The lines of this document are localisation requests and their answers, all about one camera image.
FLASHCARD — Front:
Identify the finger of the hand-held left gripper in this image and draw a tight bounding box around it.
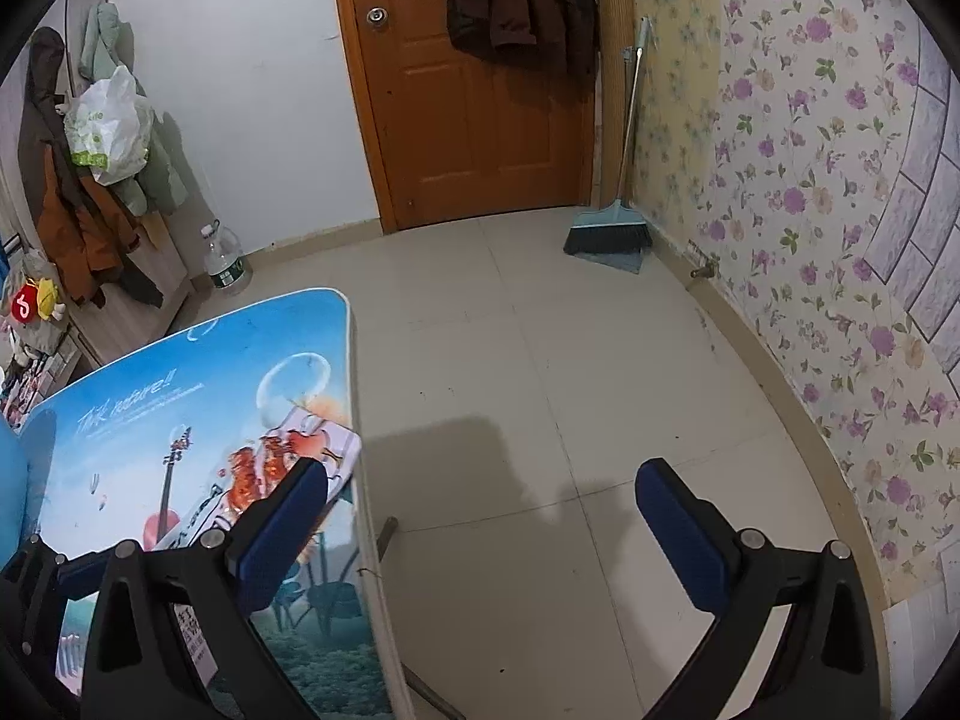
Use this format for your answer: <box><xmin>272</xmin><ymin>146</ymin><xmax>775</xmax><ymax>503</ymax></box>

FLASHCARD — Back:
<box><xmin>0</xmin><ymin>532</ymin><xmax>102</xmax><ymax>661</ymax></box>

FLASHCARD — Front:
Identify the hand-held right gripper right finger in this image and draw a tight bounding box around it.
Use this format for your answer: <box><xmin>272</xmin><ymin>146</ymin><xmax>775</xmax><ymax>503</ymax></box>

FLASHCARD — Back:
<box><xmin>635</xmin><ymin>457</ymin><xmax>893</xmax><ymax>720</ymax></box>

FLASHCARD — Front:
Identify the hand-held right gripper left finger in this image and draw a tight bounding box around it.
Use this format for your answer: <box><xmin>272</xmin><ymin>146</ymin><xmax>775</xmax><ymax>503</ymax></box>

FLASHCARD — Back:
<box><xmin>81</xmin><ymin>456</ymin><xmax>331</xmax><ymax>720</ymax></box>

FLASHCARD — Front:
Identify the light blue plastic basin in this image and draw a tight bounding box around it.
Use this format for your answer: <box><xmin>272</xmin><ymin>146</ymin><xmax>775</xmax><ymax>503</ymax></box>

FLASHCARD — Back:
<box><xmin>0</xmin><ymin>411</ymin><xmax>57</xmax><ymax>563</ymax></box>

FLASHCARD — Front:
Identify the crayfish print snack packet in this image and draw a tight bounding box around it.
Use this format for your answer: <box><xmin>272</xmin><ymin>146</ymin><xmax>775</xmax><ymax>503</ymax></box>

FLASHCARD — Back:
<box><xmin>161</xmin><ymin>405</ymin><xmax>365</xmax><ymax>691</ymax></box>

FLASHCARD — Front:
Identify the grey shoulder bag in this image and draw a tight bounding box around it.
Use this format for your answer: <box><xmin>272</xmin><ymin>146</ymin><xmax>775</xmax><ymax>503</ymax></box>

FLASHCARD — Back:
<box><xmin>0</xmin><ymin>251</ymin><xmax>46</xmax><ymax>361</ymax></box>

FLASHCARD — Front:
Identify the landscape printed desktop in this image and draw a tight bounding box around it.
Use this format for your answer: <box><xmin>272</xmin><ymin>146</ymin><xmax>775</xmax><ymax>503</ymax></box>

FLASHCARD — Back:
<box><xmin>0</xmin><ymin>286</ymin><xmax>417</xmax><ymax>720</ymax></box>

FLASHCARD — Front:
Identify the pile of red label bottles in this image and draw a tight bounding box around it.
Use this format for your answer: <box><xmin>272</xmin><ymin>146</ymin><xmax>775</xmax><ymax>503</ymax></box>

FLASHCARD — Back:
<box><xmin>0</xmin><ymin>345</ymin><xmax>53</xmax><ymax>428</ymax></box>

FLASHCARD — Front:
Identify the red plush pendant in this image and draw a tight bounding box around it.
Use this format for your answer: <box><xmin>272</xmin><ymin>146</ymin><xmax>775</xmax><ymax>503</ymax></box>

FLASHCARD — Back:
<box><xmin>9</xmin><ymin>281</ymin><xmax>42</xmax><ymax>323</ymax></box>

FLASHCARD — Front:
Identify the large clear water bottle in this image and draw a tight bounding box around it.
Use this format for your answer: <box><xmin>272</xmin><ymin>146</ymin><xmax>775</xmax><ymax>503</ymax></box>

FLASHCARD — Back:
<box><xmin>201</xmin><ymin>219</ymin><xmax>252</xmax><ymax>297</ymax></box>

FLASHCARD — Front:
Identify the yellow plush pendant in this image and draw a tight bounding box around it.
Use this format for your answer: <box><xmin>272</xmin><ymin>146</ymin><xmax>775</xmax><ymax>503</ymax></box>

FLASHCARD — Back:
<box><xmin>34</xmin><ymin>276</ymin><xmax>67</xmax><ymax>320</ymax></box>

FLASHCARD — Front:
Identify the teal broom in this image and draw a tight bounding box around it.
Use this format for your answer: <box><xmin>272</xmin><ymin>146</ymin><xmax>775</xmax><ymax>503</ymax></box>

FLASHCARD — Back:
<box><xmin>564</xmin><ymin>15</ymin><xmax>653</xmax><ymax>275</ymax></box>

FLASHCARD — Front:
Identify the brown orange jacket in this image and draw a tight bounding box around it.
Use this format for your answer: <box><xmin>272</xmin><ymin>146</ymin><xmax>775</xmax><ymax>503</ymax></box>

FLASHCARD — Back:
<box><xmin>19</xmin><ymin>26</ymin><xmax>162</xmax><ymax>308</ymax></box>

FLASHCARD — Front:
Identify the pale green jacket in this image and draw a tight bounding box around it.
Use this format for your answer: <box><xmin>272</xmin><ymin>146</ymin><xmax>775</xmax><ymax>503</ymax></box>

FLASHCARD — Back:
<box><xmin>79</xmin><ymin>0</ymin><xmax>188</xmax><ymax>215</ymax></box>

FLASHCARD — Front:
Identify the white green plastic bag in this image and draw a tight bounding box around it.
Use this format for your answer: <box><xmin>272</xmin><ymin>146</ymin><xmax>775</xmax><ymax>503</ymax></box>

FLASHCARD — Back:
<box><xmin>64</xmin><ymin>66</ymin><xmax>155</xmax><ymax>187</ymax></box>

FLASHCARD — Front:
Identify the brown wooden door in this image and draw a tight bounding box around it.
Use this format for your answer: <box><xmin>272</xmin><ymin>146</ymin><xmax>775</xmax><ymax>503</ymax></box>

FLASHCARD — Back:
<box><xmin>328</xmin><ymin>0</ymin><xmax>601</xmax><ymax>233</ymax></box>

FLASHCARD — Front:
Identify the rolled bamboo mat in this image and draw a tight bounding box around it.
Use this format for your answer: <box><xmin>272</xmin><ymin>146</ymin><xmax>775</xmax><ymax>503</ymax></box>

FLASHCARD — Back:
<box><xmin>589</xmin><ymin>0</ymin><xmax>635</xmax><ymax>207</ymax></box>

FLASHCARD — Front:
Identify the dark brown jacket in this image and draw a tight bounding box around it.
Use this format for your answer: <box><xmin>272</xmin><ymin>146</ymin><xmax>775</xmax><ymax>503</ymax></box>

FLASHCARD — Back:
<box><xmin>446</xmin><ymin>0</ymin><xmax>599</xmax><ymax>76</ymax></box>

